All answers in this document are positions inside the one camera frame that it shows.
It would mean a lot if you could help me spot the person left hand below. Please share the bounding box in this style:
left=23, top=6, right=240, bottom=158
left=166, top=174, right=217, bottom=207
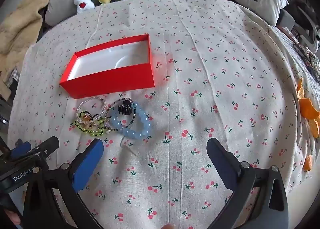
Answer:
left=4, top=209, right=21, bottom=225

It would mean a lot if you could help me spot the light blue bead bracelet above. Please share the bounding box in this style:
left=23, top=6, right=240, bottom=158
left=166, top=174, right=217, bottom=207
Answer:
left=110, top=102, right=153, bottom=140

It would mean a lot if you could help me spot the gold ring ornament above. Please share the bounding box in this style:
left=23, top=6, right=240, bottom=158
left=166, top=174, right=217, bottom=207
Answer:
left=79, top=114, right=93, bottom=129

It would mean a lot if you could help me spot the orange flower cushion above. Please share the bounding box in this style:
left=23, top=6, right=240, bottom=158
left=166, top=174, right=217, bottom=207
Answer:
left=295, top=78, right=319, bottom=172

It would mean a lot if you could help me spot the green beaded bracelet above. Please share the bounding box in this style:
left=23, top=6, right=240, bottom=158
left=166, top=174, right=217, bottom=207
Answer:
left=74, top=111, right=106, bottom=137

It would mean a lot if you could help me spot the black hair claw clip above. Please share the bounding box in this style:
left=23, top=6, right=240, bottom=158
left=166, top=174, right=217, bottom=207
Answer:
left=118, top=101, right=133, bottom=115

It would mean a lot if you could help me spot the grey office chair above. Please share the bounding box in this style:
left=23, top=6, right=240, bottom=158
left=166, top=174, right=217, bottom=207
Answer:
left=277, top=0, right=319, bottom=53

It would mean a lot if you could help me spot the beige blanket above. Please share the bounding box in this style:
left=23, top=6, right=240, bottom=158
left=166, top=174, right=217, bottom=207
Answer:
left=0, top=0, right=49, bottom=100

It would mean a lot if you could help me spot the red jewelry box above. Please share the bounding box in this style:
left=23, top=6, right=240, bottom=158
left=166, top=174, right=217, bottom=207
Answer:
left=60, top=34, right=155, bottom=99

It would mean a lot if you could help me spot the clear crystal bracelet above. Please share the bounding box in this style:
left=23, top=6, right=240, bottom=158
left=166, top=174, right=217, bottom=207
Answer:
left=75, top=96, right=107, bottom=124

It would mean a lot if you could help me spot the dark thin bead bracelet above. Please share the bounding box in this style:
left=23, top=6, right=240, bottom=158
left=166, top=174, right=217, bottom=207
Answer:
left=104, top=97, right=137, bottom=132

